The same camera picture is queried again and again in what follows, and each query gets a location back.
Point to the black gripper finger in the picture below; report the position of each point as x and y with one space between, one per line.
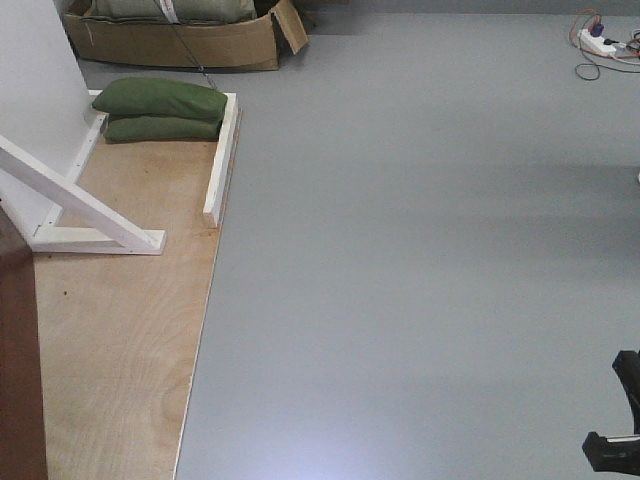
612 454
626 367

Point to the brown wooden door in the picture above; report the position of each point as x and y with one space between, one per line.
23 439

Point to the white power strip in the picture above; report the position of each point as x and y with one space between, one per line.
595 45

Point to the purple plug adapter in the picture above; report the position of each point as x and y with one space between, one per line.
596 30

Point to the open cardboard box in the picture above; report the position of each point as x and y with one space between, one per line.
248 45

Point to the plywood base platform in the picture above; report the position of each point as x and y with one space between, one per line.
119 334

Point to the green sandbag lower far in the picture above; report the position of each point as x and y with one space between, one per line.
124 129

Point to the green sandbag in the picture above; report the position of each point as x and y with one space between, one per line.
124 129
133 96

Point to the green sandbag upper far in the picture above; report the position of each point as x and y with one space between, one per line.
133 96

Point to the large grey-green woven sack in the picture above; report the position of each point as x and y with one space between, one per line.
177 11

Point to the white wooden door frame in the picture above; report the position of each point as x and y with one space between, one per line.
48 132

